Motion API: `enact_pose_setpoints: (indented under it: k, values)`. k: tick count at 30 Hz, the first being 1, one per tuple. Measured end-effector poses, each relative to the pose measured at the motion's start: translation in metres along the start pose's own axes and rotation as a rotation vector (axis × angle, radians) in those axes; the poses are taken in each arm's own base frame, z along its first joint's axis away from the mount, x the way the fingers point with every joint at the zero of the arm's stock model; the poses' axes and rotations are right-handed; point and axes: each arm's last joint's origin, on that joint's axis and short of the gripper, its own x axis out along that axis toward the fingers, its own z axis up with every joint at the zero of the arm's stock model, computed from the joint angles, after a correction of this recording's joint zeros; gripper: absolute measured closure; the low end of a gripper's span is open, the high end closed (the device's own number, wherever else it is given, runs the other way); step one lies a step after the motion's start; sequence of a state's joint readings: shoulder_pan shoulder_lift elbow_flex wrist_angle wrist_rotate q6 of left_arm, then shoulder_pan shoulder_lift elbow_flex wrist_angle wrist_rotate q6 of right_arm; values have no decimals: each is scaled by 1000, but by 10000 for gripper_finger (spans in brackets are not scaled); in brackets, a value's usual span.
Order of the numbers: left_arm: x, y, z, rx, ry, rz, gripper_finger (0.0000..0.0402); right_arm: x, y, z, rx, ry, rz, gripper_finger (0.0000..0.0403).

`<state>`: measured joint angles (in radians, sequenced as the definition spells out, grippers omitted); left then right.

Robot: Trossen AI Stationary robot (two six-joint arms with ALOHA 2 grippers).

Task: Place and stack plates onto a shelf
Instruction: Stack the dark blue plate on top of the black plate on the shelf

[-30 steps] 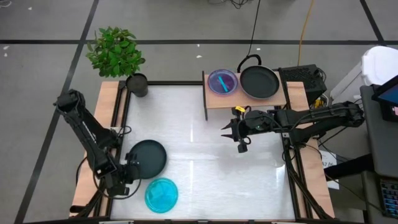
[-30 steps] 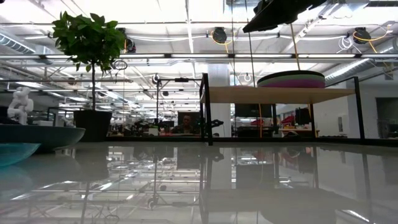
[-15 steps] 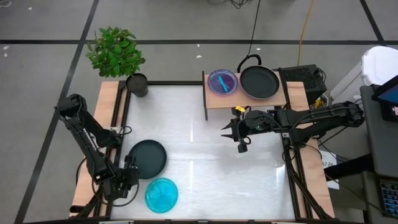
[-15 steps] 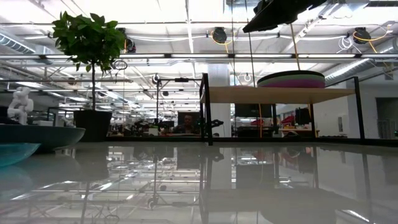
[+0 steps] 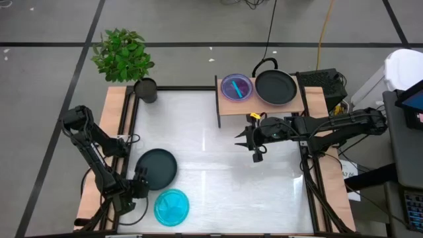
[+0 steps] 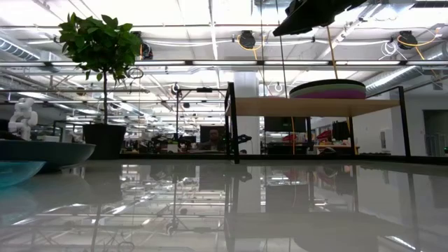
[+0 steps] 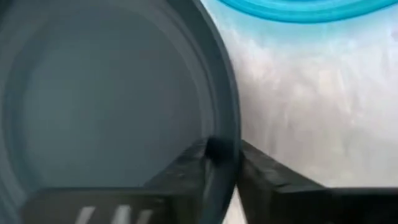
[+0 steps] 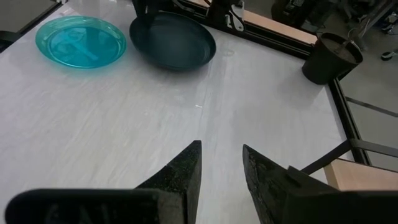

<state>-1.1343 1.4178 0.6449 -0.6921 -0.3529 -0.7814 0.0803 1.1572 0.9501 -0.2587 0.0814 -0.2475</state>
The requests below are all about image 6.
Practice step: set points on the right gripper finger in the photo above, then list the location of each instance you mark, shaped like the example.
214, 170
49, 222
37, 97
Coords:
301, 22

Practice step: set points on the black large plate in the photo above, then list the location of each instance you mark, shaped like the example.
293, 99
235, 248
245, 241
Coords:
327, 82

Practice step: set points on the mint green large plate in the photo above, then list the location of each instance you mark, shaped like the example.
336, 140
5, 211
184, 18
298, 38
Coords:
327, 88

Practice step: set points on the dark teal large plate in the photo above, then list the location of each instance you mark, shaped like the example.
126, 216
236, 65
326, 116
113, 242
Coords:
45, 152

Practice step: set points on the cyan translucent small plate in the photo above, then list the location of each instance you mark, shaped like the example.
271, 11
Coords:
15, 171

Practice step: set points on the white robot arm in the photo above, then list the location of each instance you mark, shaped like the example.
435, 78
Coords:
22, 119

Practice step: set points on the black monitor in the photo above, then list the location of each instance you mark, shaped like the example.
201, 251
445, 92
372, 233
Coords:
285, 124

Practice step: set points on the person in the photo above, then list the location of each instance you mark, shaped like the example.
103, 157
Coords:
212, 138

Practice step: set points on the green plant in black pot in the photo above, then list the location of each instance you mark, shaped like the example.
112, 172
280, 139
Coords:
105, 140

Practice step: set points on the wooden shelf with black frame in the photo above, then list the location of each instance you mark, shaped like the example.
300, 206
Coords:
308, 106

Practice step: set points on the black aluminium rig frame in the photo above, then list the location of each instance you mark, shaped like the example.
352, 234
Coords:
315, 158

